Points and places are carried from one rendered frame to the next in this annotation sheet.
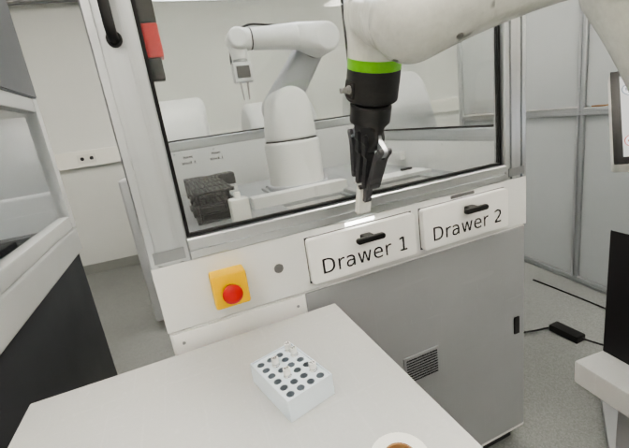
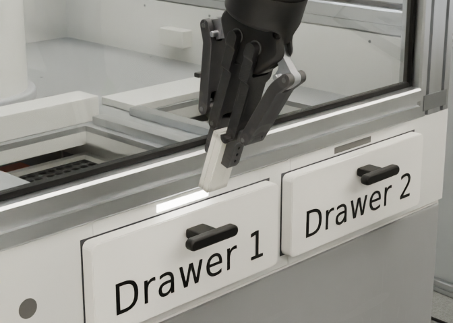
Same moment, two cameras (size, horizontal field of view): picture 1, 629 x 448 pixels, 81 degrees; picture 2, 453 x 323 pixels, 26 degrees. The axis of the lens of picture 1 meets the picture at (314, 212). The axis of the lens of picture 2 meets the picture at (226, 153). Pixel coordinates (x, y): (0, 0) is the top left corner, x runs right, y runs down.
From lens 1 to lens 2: 36 cm
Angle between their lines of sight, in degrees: 25
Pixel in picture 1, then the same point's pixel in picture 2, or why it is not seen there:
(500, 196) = (411, 149)
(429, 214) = (302, 185)
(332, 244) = (137, 251)
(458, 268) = (336, 290)
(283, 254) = (38, 278)
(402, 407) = not seen: outside the picture
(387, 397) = not seen: outside the picture
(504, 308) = not seen: outside the picture
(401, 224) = (255, 205)
